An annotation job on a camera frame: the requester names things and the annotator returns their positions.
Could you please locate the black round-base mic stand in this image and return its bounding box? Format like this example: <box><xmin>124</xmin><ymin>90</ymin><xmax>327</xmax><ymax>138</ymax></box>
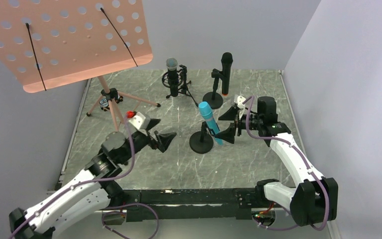
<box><xmin>202</xmin><ymin>69</ymin><xmax>223</xmax><ymax>110</ymax></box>

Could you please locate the purple cable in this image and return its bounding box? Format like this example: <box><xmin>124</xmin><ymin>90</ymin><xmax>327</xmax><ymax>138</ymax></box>
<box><xmin>243</xmin><ymin>96</ymin><xmax>330</xmax><ymax>232</ymax></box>
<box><xmin>9</xmin><ymin>114</ymin><xmax>160</xmax><ymax>239</ymax></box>

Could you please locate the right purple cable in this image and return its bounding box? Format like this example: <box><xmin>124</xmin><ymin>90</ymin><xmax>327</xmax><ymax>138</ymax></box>
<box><xmin>243</xmin><ymin>96</ymin><xmax>330</xmax><ymax>232</ymax></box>

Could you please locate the blue microphone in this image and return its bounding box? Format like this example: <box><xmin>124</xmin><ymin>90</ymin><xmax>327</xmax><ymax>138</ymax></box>
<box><xmin>198</xmin><ymin>101</ymin><xmax>220</xmax><ymax>136</ymax></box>

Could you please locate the black shock mount tripod stand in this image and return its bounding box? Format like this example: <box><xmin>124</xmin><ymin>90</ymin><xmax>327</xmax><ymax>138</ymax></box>
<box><xmin>161</xmin><ymin>58</ymin><xmax>198</xmax><ymax>107</ymax></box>

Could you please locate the black microphone orange end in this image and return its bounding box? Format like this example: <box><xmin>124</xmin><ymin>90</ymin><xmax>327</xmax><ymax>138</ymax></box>
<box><xmin>221</xmin><ymin>52</ymin><xmax>233</xmax><ymax>96</ymax></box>

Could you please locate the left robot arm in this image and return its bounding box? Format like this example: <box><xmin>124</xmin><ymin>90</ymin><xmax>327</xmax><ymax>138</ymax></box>
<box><xmin>9</xmin><ymin>114</ymin><xmax>177</xmax><ymax>239</ymax></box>

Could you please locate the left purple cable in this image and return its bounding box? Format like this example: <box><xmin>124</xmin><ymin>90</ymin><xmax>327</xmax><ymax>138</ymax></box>
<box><xmin>9</xmin><ymin>114</ymin><xmax>160</xmax><ymax>239</ymax></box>

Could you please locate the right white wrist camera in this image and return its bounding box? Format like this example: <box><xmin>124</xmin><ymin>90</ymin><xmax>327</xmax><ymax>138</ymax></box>
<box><xmin>233</xmin><ymin>95</ymin><xmax>246</xmax><ymax>120</ymax></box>

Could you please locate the black microphone silver grille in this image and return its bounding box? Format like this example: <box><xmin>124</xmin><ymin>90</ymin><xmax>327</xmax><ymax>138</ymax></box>
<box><xmin>166</xmin><ymin>58</ymin><xmax>179</xmax><ymax>99</ymax></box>

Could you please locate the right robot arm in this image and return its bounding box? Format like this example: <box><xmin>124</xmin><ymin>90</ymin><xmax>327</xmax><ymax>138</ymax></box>
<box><xmin>215</xmin><ymin>96</ymin><xmax>338</xmax><ymax>231</ymax></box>

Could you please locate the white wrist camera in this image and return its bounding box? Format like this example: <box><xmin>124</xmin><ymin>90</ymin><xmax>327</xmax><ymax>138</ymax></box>
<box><xmin>128</xmin><ymin>112</ymin><xmax>151</xmax><ymax>131</ymax></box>
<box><xmin>233</xmin><ymin>95</ymin><xmax>246</xmax><ymax>120</ymax></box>

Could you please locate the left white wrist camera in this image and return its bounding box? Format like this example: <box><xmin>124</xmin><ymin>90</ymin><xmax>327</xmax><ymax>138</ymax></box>
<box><xmin>128</xmin><ymin>112</ymin><xmax>151</xmax><ymax>131</ymax></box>

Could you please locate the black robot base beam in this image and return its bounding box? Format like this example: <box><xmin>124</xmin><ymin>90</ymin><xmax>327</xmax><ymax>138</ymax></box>
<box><xmin>105</xmin><ymin>185</ymin><xmax>276</xmax><ymax>222</ymax></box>

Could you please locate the pink perforated music stand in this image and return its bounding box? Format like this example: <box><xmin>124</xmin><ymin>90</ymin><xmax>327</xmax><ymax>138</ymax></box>
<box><xmin>0</xmin><ymin>0</ymin><xmax>162</xmax><ymax>132</ymax></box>

